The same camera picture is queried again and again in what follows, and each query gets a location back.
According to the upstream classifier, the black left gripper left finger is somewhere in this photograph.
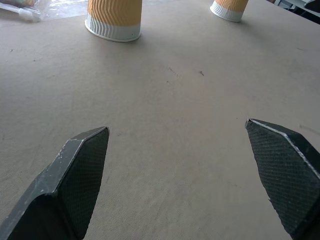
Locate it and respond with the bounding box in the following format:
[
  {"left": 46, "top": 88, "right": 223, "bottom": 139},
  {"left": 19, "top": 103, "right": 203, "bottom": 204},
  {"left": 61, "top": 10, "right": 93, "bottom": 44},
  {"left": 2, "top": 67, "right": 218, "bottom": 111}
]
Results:
[{"left": 0, "top": 126, "right": 110, "bottom": 240}]

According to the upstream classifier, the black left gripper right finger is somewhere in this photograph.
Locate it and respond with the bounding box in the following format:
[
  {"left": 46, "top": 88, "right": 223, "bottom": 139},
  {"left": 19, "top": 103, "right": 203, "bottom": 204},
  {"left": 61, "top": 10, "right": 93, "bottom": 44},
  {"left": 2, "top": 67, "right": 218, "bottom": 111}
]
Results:
[{"left": 244, "top": 118, "right": 320, "bottom": 240}]

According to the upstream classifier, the orange white ribbed paper cup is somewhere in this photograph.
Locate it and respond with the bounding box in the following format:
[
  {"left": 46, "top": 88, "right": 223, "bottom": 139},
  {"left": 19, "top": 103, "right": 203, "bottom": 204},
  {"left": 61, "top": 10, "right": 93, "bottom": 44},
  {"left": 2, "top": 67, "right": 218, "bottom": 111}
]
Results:
[
  {"left": 84, "top": 0, "right": 143, "bottom": 43},
  {"left": 209, "top": 0, "right": 249, "bottom": 23}
]

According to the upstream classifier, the clear plastic bag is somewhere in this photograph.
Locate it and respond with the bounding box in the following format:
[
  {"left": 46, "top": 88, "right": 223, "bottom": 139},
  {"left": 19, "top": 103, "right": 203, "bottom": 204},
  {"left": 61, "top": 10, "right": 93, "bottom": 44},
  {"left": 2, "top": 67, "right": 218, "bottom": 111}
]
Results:
[{"left": 0, "top": 0, "right": 52, "bottom": 23}]

